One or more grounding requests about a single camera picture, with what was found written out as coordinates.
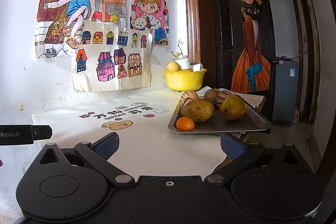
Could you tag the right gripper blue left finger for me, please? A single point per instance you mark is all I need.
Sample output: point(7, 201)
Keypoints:
point(95, 156)

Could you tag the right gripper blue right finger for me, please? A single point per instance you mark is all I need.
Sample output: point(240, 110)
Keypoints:
point(241, 154)

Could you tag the green-yellow pear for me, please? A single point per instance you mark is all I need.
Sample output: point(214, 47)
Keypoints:
point(232, 108)

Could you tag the large yellow-green pear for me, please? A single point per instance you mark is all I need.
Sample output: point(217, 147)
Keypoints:
point(198, 110)

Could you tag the small orange tangerine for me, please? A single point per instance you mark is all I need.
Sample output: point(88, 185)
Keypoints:
point(185, 124)

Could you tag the brown kiwi fruit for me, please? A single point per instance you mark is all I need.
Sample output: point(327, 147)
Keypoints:
point(211, 95)

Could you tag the metal baking tray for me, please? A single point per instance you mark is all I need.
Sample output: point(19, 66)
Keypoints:
point(251, 121)

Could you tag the white printed table mat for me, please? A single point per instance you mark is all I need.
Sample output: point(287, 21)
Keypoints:
point(147, 146)

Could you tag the yellow plastic bowl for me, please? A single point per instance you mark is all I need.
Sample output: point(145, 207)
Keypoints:
point(184, 80)

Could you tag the orange white foam cup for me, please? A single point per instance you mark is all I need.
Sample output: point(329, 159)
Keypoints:
point(197, 67)

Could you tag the house drawings paper poster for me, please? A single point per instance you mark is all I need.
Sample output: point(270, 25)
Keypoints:
point(111, 58)

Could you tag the glass jar with flower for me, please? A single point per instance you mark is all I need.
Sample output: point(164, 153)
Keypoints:
point(180, 58)

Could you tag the girl portrait door painting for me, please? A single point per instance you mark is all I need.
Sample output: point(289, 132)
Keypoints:
point(253, 46)

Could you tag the pink girl drawing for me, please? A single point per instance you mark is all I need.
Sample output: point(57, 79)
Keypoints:
point(153, 16)

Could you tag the brown wooden door frame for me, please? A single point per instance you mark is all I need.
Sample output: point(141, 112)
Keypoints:
point(193, 32)

